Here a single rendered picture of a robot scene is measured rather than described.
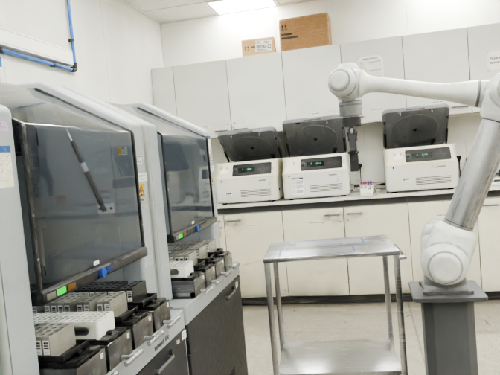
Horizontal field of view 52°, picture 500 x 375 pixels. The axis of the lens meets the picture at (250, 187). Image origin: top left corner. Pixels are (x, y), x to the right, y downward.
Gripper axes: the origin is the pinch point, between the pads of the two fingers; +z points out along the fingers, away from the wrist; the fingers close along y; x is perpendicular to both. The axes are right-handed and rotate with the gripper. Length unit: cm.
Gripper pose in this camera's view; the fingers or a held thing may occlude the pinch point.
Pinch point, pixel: (355, 167)
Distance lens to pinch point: 210.9
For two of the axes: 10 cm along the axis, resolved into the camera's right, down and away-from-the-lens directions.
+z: 0.9, 9.9, 0.5
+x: -9.7, 0.7, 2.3
